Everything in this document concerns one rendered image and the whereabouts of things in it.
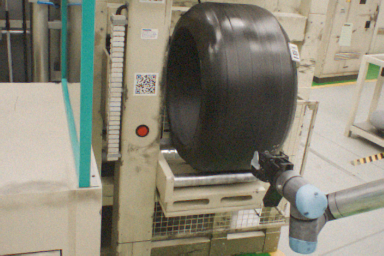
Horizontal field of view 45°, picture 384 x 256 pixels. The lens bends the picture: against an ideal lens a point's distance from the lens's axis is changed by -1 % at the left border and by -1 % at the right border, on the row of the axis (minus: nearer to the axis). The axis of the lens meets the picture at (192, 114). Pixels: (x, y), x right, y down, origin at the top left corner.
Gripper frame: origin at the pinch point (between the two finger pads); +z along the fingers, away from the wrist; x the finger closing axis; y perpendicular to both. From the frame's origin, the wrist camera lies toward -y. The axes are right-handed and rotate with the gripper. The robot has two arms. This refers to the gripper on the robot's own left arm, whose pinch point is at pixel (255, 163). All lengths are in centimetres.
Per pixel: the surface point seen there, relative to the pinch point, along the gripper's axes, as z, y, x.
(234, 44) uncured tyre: 0.5, 37.3, 10.6
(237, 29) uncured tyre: 4.5, 41.5, 8.2
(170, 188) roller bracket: 6.9, -10.0, 25.5
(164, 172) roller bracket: 9.9, -5.5, 27.1
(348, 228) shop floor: 100, -90, -123
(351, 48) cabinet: 393, -9, -325
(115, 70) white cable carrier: 15, 27, 43
